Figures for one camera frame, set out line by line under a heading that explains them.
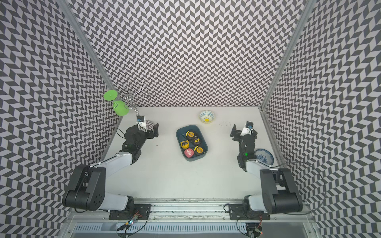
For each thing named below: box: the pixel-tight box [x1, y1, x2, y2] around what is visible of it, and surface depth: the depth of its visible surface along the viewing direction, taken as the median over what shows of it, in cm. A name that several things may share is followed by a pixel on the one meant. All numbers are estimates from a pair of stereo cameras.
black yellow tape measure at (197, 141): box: [193, 137, 201, 146], surface depth 97 cm
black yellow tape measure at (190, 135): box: [185, 130, 195, 140], surface depth 101 cm
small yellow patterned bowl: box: [199, 110, 215, 124], surface depth 114 cm
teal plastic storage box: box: [175, 124, 209, 162], surface depth 97 cm
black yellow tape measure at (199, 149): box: [195, 146, 204, 154], surface depth 93 cm
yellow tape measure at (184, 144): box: [180, 139, 190, 150], surface depth 96 cm
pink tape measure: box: [183, 148, 194, 159], surface depth 93 cm
